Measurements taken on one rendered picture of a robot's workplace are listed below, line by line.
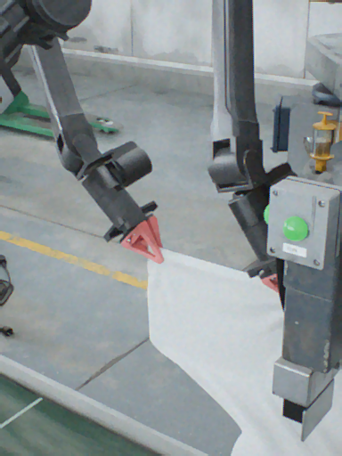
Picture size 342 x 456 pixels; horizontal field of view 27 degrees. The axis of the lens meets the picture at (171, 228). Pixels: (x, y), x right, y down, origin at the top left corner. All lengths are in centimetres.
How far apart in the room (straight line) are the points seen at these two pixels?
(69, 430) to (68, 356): 100
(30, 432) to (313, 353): 115
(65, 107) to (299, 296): 60
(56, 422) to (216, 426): 75
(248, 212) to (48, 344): 203
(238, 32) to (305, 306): 44
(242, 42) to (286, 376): 50
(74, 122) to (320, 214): 61
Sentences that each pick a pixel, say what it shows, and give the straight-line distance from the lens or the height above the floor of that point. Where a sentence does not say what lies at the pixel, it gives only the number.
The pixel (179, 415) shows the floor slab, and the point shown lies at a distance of 261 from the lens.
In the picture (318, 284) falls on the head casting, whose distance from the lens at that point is 91.
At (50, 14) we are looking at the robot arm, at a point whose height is 151.
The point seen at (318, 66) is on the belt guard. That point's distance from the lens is 124.
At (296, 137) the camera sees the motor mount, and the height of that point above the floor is 125.
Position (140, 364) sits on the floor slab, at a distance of 287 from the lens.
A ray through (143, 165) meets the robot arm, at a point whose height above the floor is 120.
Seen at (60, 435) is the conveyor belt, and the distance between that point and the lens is 196.
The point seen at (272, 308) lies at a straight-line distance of 118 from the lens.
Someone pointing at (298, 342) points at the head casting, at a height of 110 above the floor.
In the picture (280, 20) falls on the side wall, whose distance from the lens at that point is 674.
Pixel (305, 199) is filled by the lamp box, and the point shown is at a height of 132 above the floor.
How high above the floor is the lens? 162
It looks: 24 degrees down
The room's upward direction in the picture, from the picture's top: straight up
